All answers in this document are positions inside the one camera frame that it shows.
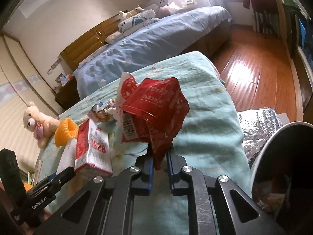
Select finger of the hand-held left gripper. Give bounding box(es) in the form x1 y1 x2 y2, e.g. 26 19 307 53
26 166 76 197

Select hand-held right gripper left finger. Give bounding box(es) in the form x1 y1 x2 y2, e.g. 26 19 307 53
41 149 155 235

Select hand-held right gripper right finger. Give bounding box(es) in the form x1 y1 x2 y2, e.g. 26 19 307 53
166 149 286 235

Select short orange foam net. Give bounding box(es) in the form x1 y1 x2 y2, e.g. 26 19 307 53
54 117 79 148

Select red white carton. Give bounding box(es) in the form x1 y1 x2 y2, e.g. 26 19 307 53
74 119 113 177

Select red snack bag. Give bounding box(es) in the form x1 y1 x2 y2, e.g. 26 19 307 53
121 77 191 170

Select blue white wrapper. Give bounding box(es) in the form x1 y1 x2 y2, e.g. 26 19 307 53
88 99 116 123

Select white red snack wrapper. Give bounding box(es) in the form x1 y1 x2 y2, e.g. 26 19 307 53
117 72 140 125

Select black waste bin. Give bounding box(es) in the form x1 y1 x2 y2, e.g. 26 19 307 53
249 121 313 235

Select cream teddy bear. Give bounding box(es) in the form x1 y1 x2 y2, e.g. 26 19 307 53
23 102 60 149

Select dark wooden nightstand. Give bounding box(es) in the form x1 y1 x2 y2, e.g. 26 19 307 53
54 76 81 110

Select light green floral tablecloth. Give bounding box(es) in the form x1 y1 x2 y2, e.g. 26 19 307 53
32 51 252 235

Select white sliding closet door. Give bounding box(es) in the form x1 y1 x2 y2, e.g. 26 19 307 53
0 34 61 177

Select silver foil bag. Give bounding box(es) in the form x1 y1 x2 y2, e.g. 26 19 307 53
237 107 285 169

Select flat blue patterned pillow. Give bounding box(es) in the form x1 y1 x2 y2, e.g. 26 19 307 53
78 51 108 69

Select wooden headboard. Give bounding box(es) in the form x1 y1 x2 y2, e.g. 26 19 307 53
60 12 123 70

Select bed with blue sheet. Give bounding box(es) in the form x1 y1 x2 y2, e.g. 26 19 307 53
73 5 233 101

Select small white pillow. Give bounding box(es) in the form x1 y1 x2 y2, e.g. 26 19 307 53
105 32 125 44

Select blue white patterned pillows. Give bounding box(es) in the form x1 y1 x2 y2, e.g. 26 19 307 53
119 9 157 36

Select white yellow plush toy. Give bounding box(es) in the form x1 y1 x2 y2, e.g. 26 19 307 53
119 5 145 19

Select pink plush cushion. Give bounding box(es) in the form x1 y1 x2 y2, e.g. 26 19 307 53
160 2 179 14

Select dark television cabinet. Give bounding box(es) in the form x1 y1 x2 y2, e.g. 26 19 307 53
281 0 313 96

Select framed blue picture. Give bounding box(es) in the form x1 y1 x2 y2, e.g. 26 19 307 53
297 17 309 52

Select small photo frame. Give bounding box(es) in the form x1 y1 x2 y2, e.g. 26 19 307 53
55 73 71 86

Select wall switch panel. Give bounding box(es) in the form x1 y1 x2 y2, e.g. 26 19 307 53
46 59 61 75

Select grey crib bed rail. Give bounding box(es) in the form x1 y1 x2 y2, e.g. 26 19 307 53
142 0 213 15

